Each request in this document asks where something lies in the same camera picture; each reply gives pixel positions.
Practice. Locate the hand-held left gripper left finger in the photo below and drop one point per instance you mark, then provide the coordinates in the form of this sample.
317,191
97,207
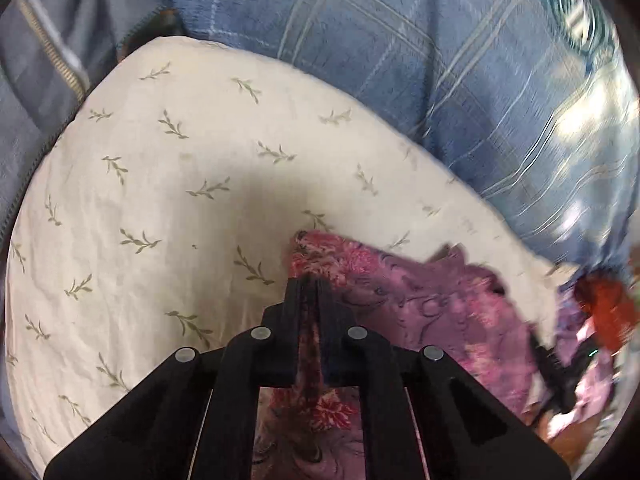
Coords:
240,375

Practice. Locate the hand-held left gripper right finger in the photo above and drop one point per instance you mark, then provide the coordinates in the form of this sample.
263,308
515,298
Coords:
395,385

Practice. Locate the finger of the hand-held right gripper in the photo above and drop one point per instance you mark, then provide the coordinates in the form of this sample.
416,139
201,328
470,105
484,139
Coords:
552,375

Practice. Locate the maroon floral shirt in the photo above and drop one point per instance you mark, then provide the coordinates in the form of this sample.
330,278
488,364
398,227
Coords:
425,310

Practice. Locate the lilac floral garment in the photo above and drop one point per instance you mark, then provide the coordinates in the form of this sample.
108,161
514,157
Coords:
587,375

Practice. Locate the cream leaf-print pillow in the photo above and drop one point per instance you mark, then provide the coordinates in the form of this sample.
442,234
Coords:
175,185

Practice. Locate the blue plaid quilt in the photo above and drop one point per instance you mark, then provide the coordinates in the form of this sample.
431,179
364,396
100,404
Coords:
450,60

